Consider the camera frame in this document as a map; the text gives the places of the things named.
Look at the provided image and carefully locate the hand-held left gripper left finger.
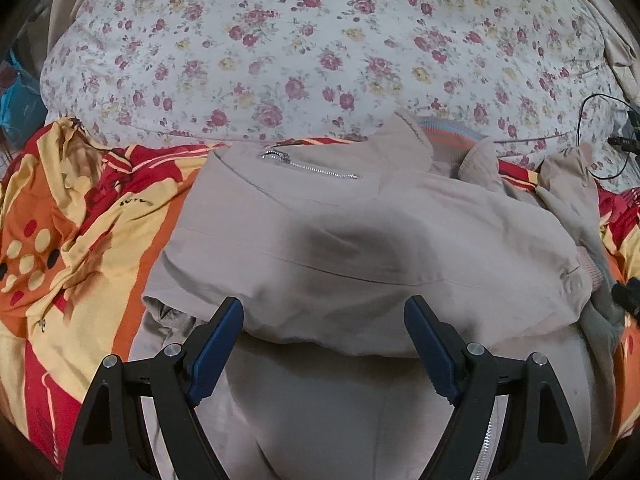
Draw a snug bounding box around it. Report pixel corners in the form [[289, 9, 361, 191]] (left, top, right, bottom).
[[62, 296, 246, 480]]

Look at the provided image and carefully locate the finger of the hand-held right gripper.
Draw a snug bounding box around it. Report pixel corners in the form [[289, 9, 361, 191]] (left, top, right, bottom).
[[612, 279, 640, 317]]

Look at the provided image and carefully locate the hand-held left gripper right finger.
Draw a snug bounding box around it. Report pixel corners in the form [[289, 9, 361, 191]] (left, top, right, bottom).
[[402, 295, 589, 480]]

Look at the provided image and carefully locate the beige zip jacket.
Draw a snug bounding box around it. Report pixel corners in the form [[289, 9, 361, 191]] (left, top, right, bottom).
[[140, 110, 632, 480]]

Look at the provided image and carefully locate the black electronic device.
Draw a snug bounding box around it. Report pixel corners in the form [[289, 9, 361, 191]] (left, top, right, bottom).
[[607, 110, 640, 157]]

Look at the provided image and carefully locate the orange red patterned blanket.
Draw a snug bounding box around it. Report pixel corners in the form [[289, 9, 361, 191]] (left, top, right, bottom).
[[0, 116, 640, 471]]

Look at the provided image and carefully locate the beige cloth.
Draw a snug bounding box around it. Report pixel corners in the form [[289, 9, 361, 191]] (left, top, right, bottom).
[[575, 0, 640, 101]]

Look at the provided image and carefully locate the white floral quilt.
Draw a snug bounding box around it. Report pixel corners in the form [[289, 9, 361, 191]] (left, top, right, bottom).
[[39, 0, 632, 147]]

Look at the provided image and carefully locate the blue bag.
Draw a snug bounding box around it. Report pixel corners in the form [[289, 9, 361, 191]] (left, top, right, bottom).
[[0, 52, 48, 133]]

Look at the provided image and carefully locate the black cable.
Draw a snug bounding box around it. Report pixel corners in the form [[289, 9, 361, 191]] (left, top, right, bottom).
[[575, 92, 635, 180]]

